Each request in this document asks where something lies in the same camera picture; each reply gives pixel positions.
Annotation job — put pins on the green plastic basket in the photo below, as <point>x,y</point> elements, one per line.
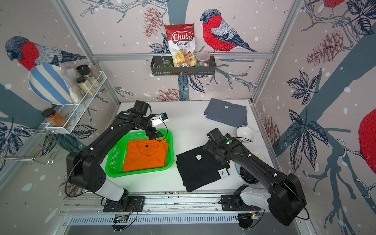
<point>116,156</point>

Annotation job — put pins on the cream plate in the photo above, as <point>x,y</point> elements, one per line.
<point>259,156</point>

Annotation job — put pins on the tall black-lid spice jar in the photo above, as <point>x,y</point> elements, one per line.
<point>84,71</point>

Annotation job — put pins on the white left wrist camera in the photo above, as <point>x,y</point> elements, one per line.
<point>158,119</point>

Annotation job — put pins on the clear plastic bag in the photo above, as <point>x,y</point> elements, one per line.
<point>69,73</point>

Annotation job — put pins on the white wire wall rack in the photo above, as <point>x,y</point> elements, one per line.
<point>74,112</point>

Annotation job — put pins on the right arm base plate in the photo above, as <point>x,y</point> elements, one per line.
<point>234,203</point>

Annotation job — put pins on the black bowl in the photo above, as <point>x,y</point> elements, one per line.
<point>247,177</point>

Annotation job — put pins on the orange spice jar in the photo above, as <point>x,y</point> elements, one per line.
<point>55,118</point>

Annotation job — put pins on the blue striped white plate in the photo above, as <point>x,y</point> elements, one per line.
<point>48,84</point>

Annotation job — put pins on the black t-shirt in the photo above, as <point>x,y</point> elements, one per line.
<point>198,168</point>

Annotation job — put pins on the Chuba cassava chips bag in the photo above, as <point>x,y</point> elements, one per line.
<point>181,43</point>

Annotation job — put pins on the white bowl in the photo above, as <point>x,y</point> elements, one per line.
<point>245,133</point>

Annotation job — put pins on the green object in shelf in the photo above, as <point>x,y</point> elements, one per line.
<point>167,64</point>

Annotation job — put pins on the grey t-shirt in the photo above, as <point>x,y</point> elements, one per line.
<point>227,113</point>

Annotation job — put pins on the clear lidded candy jar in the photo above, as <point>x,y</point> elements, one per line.
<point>203,59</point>

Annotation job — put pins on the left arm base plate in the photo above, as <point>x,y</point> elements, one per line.
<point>126,204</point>

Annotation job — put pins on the short black-lid spice jar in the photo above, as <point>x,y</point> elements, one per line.
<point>85,86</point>

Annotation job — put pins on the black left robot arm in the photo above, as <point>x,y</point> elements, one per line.
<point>83,167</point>

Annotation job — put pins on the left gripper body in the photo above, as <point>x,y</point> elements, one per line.
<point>151,132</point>

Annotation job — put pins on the metal wire hook rack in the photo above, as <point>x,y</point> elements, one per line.
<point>29,146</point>

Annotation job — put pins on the orange t-shirt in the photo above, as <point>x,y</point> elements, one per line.
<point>145,155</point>

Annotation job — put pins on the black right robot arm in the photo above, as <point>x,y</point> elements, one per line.
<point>286,197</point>

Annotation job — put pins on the black wall shelf basket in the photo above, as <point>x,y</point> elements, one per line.
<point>157,69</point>

